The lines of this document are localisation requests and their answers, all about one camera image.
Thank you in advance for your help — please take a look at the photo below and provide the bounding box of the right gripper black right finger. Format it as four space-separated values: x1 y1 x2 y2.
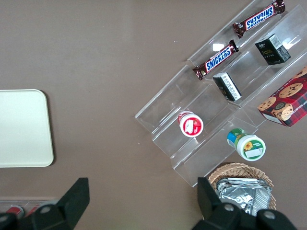
197 176 300 230

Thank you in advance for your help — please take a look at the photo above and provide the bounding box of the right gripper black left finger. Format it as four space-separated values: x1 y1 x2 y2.
0 177 90 230

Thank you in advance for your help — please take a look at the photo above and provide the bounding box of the light tan wicker basket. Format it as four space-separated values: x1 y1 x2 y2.
208 162 277 218

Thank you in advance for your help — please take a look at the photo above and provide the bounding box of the cream plastic tray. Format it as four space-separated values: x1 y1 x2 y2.
0 89 54 168

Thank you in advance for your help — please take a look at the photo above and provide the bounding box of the red cola bottle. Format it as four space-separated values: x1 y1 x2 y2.
26 203 48 215
6 206 24 216

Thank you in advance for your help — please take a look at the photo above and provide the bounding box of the silver foil packet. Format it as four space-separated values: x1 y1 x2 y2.
217 177 273 218

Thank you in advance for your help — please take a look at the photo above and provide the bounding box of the clear acrylic bottle rack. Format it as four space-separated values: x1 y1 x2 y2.
0 196 59 216

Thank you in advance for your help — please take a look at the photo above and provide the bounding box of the green lidded snack cup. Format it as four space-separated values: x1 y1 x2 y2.
226 128 266 161

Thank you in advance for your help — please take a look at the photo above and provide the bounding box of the red lidded snack cup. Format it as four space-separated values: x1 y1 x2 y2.
177 110 204 138

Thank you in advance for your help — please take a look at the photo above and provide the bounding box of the clear acrylic stepped display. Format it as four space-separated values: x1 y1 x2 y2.
134 0 307 188

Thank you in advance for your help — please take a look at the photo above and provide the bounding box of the small black box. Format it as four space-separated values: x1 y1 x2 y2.
254 34 292 66
213 72 242 103

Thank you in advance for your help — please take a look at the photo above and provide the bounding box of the red tartan cookie box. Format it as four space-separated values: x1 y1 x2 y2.
258 66 307 127

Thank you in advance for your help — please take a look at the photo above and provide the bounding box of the Snickers chocolate bar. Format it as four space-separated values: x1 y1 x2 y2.
192 40 239 81
233 0 286 39

